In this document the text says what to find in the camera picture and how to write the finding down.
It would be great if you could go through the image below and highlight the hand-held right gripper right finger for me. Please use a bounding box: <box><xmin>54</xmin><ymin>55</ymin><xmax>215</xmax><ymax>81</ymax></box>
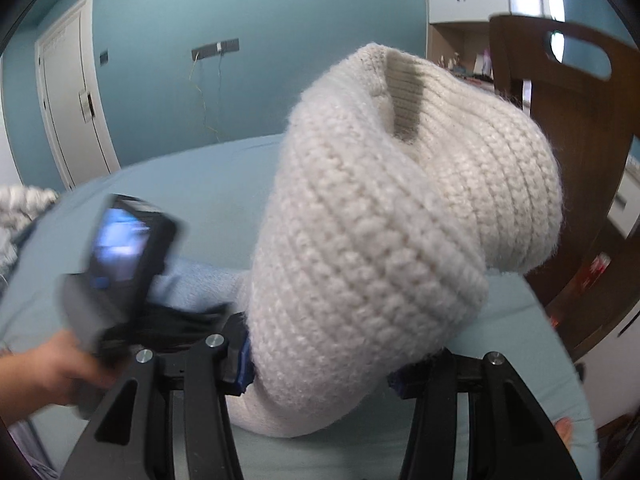
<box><xmin>389</xmin><ymin>347</ymin><xmax>583</xmax><ymax>480</ymax></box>

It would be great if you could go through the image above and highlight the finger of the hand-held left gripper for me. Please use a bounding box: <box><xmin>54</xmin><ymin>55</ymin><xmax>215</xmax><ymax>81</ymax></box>
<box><xmin>102</xmin><ymin>304</ymin><xmax>242</xmax><ymax>361</ymax></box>

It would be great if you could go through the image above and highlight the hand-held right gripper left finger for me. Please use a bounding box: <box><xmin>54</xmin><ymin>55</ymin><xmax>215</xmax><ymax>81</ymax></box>
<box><xmin>60</xmin><ymin>312</ymin><xmax>258</xmax><ymax>480</ymax></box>

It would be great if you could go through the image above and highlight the blue and white knit sweater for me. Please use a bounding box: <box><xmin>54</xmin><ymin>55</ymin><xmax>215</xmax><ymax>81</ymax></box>
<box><xmin>150</xmin><ymin>42</ymin><xmax>563</xmax><ymax>438</ymax></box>

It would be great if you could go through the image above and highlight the person's left hand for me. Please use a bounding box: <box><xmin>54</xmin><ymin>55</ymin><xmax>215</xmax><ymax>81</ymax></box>
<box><xmin>0</xmin><ymin>332</ymin><xmax>120</xmax><ymax>411</ymax></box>

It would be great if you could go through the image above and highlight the white down jacket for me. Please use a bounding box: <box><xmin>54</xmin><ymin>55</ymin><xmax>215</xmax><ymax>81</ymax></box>
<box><xmin>0</xmin><ymin>185</ymin><xmax>62</xmax><ymax>271</ymax></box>

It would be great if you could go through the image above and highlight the white door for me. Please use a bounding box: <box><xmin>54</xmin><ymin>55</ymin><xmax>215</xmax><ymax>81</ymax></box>
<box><xmin>34</xmin><ymin>0</ymin><xmax>121</xmax><ymax>191</ymax></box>

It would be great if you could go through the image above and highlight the person's bare foot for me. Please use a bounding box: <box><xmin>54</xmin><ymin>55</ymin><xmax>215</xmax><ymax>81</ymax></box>
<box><xmin>555</xmin><ymin>417</ymin><xmax>576</xmax><ymax>453</ymax></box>

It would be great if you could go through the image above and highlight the red packet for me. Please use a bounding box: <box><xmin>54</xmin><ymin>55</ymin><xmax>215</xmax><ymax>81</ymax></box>
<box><xmin>575</xmin><ymin>252</ymin><xmax>613</xmax><ymax>287</ymax></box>

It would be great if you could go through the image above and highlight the brown wooden chair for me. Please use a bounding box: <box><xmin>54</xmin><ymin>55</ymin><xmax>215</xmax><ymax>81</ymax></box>
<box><xmin>487</xmin><ymin>14</ymin><xmax>640</xmax><ymax>361</ymax></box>

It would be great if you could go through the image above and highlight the grey wall power strip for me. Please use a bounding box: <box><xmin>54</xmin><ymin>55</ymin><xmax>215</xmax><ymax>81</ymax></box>
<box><xmin>191</xmin><ymin>37</ymin><xmax>241</xmax><ymax>61</ymax></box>

